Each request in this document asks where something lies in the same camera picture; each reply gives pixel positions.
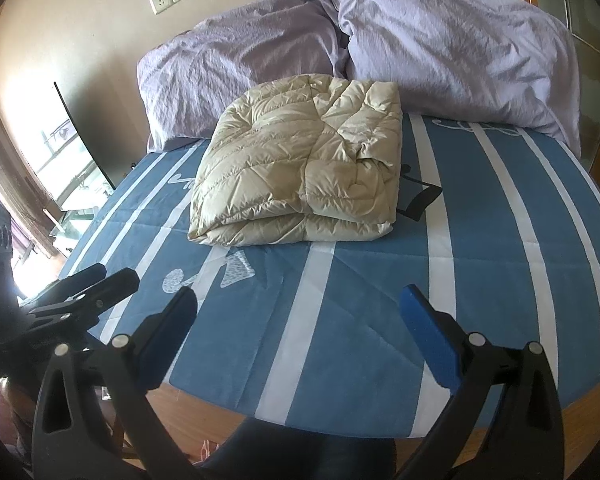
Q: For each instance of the right lilac pillow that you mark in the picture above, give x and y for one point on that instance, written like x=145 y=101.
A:
x=472 y=60

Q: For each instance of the black framed window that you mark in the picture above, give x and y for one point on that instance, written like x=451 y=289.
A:
x=51 y=145

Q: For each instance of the blue white striped bed sheet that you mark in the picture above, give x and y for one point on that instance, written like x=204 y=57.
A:
x=310 y=335

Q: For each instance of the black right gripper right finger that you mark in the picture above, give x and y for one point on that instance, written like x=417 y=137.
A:
x=451 y=354

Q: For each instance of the lilac pillow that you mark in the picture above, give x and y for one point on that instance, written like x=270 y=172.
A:
x=472 y=60
x=187 y=82

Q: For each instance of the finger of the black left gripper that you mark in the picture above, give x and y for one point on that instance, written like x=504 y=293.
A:
x=83 y=310
x=61 y=290

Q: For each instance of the left lilac pillow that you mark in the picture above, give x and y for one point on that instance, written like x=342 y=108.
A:
x=187 y=82

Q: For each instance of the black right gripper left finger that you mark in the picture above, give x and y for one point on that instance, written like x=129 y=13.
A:
x=71 y=439

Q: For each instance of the cream quilted down jacket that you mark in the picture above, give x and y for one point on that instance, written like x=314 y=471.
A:
x=309 y=158

